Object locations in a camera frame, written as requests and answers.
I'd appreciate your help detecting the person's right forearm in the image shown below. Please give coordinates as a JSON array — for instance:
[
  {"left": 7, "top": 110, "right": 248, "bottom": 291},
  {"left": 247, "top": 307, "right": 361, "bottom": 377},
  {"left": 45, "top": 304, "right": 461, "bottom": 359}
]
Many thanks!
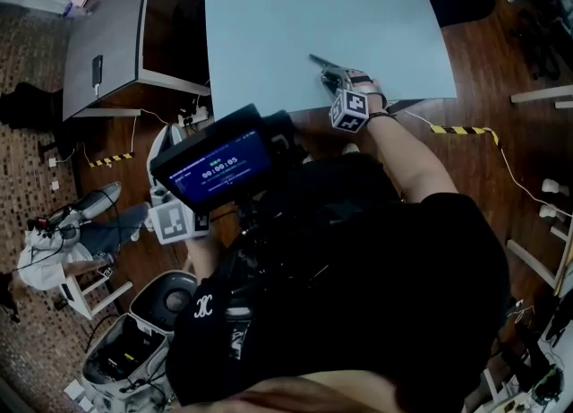
[{"left": 366, "top": 108, "right": 458, "bottom": 204}]

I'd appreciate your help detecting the grey desk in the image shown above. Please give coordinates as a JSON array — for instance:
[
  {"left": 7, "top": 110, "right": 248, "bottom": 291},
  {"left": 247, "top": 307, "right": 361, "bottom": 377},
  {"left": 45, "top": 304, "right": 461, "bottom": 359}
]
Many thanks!
[{"left": 61, "top": 0, "right": 212, "bottom": 122}]

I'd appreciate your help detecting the black phone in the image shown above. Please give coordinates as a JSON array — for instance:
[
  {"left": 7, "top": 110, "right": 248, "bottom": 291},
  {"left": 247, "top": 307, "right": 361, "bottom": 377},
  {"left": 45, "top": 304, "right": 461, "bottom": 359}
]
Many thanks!
[{"left": 90, "top": 54, "right": 105, "bottom": 89}]

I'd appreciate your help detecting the person's black shirt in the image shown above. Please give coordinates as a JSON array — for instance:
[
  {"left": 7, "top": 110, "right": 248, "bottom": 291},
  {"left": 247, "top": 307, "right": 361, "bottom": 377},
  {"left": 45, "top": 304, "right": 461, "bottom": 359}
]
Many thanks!
[{"left": 165, "top": 151, "right": 512, "bottom": 413}]

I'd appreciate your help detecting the white stool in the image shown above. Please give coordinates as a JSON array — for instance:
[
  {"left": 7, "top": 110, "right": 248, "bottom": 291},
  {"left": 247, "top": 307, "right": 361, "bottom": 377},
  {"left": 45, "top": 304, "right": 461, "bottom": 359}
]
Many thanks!
[{"left": 58, "top": 267, "right": 134, "bottom": 321}]

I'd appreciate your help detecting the black wristband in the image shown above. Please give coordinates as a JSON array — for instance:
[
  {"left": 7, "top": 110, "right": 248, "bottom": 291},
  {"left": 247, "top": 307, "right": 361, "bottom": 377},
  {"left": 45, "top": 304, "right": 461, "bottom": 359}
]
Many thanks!
[{"left": 368, "top": 108, "right": 399, "bottom": 124}]

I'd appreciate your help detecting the short yellow-black floor tape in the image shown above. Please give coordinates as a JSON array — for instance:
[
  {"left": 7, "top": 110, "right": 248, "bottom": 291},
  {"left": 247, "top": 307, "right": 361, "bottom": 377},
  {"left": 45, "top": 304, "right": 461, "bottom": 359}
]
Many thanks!
[{"left": 88, "top": 151, "right": 136, "bottom": 169}]

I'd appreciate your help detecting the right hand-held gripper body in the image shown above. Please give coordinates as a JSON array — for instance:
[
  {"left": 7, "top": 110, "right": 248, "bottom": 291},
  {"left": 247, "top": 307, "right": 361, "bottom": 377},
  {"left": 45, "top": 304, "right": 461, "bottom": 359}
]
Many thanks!
[{"left": 320, "top": 65, "right": 389, "bottom": 135}]

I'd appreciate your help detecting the black chest-mounted monitor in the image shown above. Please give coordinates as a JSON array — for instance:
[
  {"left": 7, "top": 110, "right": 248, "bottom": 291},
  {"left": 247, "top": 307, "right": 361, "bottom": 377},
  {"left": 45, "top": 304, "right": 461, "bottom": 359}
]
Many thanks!
[{"left": 149, "top": 103, "right": 297, "bottom": 214}]

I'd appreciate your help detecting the long yellow-black floor tape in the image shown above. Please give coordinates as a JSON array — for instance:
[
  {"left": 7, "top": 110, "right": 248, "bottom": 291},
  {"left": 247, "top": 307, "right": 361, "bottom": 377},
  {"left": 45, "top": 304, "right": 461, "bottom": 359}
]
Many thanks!
[{"left": 429, "top": 125, "right": 502, "bottom": 149}]

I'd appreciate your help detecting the round grey appliance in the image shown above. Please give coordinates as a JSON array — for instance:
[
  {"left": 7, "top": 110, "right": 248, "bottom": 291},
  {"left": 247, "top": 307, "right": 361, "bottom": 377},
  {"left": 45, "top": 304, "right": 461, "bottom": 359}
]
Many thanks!
[{"left": 128, "top": 270, "right": 199, "bottom": 336}]

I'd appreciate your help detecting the white floor cable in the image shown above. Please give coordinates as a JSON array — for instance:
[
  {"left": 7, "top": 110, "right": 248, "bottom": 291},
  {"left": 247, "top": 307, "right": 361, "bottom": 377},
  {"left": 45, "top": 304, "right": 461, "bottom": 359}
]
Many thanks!
[{"left": 404, "top": 108, "right": 573, "bottom": 219}]

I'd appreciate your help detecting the white power strip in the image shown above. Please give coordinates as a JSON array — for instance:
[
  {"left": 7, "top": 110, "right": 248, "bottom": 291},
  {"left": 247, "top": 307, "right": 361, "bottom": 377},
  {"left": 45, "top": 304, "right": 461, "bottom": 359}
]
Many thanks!
[{"left": 176, "top": 105, "right": 210, "bottom": 129}]

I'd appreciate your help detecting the person's left forearm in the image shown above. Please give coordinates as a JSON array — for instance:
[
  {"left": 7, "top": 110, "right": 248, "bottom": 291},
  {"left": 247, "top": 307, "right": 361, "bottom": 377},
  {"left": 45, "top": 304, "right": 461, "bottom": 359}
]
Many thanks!
[{"left": 184, "top": 235, "right": 221, "bottom": 288}]

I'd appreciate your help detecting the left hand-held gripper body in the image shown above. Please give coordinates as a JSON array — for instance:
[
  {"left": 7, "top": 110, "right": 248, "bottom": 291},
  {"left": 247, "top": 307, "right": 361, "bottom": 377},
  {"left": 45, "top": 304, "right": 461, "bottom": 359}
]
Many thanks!
[{"left": 145, "top": 123, "right": 211, "bottom": 246}]

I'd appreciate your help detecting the white wooden rack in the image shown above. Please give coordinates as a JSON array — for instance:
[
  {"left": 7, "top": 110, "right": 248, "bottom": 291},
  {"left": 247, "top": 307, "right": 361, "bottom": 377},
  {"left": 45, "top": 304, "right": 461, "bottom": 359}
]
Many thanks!
[{"left": 506, "top": 216, "right": 573, "bottom": 298}]

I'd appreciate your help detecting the open grey equipment case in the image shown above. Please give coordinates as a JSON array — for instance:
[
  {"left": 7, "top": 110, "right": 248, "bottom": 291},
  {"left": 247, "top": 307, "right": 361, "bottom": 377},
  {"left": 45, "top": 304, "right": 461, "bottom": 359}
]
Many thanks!
[{"left": 80, "top": 311, "right": 174, "bottom": 403}]

